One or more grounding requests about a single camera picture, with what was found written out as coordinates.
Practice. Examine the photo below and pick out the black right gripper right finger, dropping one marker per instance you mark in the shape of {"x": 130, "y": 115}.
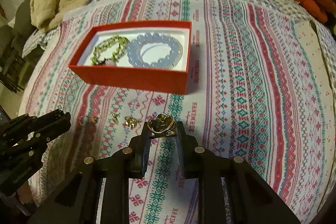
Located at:
{"x": 229, "y": 181}

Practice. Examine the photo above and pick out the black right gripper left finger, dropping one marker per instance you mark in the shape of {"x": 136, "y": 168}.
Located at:
{"x": 98, "y": 189}

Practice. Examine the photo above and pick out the patterned knit bedspread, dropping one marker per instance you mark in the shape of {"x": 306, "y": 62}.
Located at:
{"x": 258, "y": 88}

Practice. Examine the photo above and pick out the small gold earring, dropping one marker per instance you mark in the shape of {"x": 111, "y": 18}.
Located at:
{"x": 114, "y": 117}

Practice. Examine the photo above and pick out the red jewelry box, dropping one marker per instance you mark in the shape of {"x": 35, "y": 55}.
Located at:
{"x": 158, "y": 80}

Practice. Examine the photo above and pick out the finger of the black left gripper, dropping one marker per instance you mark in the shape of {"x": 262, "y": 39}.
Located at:
{"x": 51, "y": 131}
{"x": 33, "y": 122}

